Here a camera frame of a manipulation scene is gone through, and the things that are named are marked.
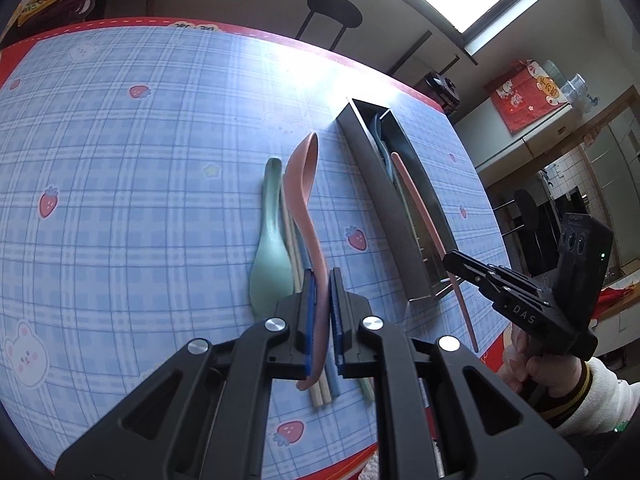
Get dark window sill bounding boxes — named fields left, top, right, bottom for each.
left=371, top=0, right=481, bottom=66

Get red printed cloth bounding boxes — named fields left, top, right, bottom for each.
left=489, top=60, right=572, bottom=134

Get clear plastic containers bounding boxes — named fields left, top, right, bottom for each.
left=542, top=59, right=602, bottom=107

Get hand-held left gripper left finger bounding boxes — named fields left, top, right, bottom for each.
left=55, top=269, right=318, bottom=480

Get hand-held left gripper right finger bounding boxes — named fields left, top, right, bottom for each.
left=330, top=267, right=587, bottom=480

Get metal utensil tray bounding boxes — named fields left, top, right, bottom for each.
left=336, top=97, right=459, bottom=304

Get green spoon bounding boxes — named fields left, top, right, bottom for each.
left=248, top=157, right=297, bottom=317

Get pink chopstick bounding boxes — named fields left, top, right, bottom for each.
left=389, top=152, right=479, bottom=354

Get black round stool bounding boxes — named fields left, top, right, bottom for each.
left=494, top=187, right=540, bottom=237
left=294, top=0, right=364, bottom=54

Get blue spoon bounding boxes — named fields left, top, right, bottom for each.
left=371, top=112, right=415, bottom=233

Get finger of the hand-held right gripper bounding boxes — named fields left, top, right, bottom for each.
left=443, top=250, right=508, bottom=293
left=475, top=261, right=554, bottom=297

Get pink spoon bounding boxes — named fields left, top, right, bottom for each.
left=284, top=132, right=330, bottom=392

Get person's right hand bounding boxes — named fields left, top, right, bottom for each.
left=501, top=325, right=586, bottom=401

